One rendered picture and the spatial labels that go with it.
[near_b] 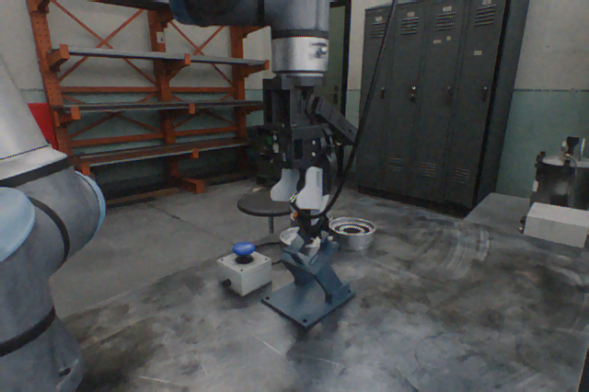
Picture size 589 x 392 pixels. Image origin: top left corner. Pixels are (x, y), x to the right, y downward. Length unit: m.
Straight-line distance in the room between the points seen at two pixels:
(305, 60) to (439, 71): 3.09
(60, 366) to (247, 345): 0.22
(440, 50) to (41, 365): 3.40
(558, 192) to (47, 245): 1.45
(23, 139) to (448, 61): 3.25
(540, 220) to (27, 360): 1.26
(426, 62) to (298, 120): 3.13
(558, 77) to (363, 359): 3.47
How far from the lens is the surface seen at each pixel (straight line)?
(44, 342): 0.50
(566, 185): 1.52
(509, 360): 0.58
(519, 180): 3.90
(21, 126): 0.57
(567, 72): 3.79
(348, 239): 0.77
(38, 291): 0.48
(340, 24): 4.70
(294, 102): 0.46
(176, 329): 0.58
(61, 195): 0.55
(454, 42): 3.50
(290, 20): 0.47
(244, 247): 0.63
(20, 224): 0.45
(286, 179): 0.53
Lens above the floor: 1.14
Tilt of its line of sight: 17 degrees down
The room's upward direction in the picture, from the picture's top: straight up
